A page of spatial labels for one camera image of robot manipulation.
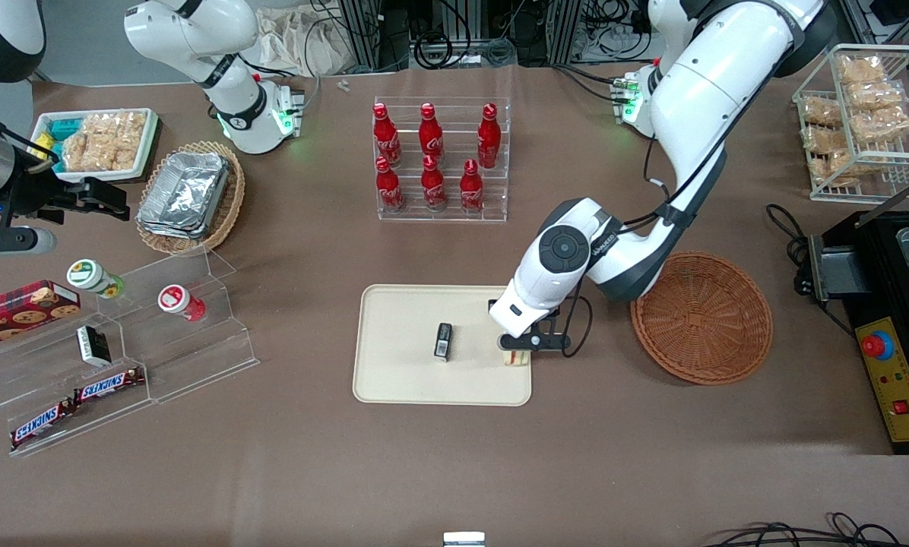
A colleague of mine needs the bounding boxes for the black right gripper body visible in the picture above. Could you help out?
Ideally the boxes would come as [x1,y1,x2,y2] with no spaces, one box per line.
[0,154,89,229]

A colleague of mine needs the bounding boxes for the aluminium foil tray stack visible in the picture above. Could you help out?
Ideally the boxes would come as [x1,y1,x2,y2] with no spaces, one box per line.
[136,151,230,241]

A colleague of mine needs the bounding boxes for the cream plastic tray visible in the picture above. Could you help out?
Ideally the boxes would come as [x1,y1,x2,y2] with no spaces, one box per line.
[352,283,534,407]

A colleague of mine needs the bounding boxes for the oval wicker basket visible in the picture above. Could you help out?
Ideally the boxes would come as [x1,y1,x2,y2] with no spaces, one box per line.
[135,141,247,257]

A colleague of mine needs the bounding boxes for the round brown wicker basket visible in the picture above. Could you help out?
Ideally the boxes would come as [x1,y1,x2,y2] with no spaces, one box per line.
[630,251,774,386]

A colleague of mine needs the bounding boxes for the bagged rice cracker snacks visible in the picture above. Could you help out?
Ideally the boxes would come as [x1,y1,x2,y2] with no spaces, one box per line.
[62,112,148,173]

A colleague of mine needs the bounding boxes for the green cup with sunflower lid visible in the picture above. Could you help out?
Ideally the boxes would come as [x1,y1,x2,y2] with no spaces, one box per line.
[66,258,125,299]

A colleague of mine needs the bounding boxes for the white rectangular snack bin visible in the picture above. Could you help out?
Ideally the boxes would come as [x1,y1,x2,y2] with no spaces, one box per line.
[31,108,160,184]

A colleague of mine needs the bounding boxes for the red cup with white lid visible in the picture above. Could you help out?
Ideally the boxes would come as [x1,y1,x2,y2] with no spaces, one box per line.
[157,283,207,322]

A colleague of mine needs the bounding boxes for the clear acrylic bottle rack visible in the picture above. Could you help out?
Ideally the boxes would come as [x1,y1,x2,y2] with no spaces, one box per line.
[372,96,511,223]

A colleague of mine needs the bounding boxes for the red cookie box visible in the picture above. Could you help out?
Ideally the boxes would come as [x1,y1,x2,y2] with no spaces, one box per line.
[0,279,82,353]

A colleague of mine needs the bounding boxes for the red cola bottle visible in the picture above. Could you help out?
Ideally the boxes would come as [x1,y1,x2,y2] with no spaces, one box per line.
[477,103,502,170]
[459,158,486,216]
[420,154,448,213]
[375,156,406,214]
[418,103,445,162]
[372,103,403,166]

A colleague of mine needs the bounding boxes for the black and white small box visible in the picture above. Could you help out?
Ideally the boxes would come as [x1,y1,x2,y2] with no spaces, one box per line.
[76,324,112,368]

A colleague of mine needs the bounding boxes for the clear acrylic step display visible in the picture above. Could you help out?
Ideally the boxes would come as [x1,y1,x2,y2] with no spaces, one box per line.
[0,246,261,458]

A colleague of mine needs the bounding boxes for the snickers chocolate bar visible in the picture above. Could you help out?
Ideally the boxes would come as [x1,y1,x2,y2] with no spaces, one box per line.
[72,368,146,404]
[9,400,76,450]

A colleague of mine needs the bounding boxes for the white cloth bag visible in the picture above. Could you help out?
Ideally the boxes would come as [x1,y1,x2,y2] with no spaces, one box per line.
[255,6,350,78]

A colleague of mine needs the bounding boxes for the white power strip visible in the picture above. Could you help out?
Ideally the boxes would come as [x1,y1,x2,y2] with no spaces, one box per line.
[576,21,654,63]

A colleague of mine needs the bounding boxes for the red emergency stop button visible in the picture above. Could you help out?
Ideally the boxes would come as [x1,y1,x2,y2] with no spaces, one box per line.
[862,330,895,362]

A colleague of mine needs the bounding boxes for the black countertop cooking appliance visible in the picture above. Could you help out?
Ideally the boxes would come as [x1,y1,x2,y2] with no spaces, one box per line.
[807,208,909,456]

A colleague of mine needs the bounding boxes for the wrapped rice cracker pack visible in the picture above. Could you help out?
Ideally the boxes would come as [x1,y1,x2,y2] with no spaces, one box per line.
[847,79,906,112]
[853,106,909,142]
[800,94,844,127]
[827,148,875,188]
[802,125,847,154]
[838,54,885,85]

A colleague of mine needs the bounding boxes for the grey metal bar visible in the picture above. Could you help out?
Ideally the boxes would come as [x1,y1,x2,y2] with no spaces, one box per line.
[855,163,909,229]

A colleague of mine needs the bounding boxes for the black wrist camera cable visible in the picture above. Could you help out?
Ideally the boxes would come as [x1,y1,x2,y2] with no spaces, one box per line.
[559,295,594,359]

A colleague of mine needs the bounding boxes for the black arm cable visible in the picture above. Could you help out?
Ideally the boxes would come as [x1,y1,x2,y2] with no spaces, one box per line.
[640,137,729,230]

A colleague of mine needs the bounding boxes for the black base cables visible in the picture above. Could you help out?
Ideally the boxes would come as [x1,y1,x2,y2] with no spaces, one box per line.
[552,63,632,105]

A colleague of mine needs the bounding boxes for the black power cable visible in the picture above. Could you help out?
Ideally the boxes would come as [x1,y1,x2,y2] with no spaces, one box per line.
[765,203,860,337]

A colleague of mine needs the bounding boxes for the coiled black cable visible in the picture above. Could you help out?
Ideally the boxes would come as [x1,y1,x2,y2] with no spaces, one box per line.
[412,29,457,71]

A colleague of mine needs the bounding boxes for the aluminium profile frame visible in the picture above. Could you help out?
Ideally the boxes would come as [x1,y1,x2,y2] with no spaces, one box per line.
[549,0,581,66]
[336,0,384,74]

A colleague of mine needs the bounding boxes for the black floor cables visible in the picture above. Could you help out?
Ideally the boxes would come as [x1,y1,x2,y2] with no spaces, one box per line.
[701,512,909,547]

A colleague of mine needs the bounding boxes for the white wire rack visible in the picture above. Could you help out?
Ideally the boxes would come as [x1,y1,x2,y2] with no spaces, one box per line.
[793,43,909,204]

